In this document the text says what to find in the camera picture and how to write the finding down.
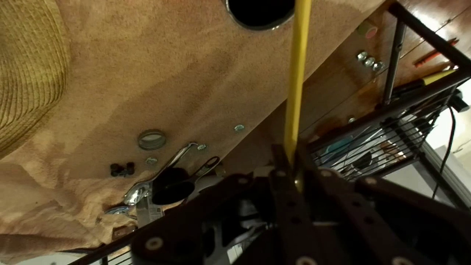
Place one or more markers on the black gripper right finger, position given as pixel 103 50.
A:
pixel 372 225

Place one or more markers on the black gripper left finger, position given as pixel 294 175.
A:
pixel 221 221

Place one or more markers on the yellow pencil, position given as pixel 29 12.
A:
pixel 297 74

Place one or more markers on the black measuring scoop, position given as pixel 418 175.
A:
pixel 169 189

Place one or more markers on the small silver washer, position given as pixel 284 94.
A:
pixel 238 128
pixel 201 146
pixel 151 161

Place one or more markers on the silver metal spoon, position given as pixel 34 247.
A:
pixel 134 192

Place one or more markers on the small black pieces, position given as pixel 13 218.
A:
pixel 120 169

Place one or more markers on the yellow black hand tool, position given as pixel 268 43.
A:
pixel 438 77

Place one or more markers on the silver round caps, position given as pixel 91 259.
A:
pixel 369 60

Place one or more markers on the brown blanket table cover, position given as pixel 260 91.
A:
pixel 147 74

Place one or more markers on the red pen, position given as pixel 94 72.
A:
pixel 431 55

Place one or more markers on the black metal shoe rack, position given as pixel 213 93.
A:
pixel 428 31

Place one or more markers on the black round bowl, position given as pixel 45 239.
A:
pixel 259 12

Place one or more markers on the tan straw hat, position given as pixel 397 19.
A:
pixel 29 63

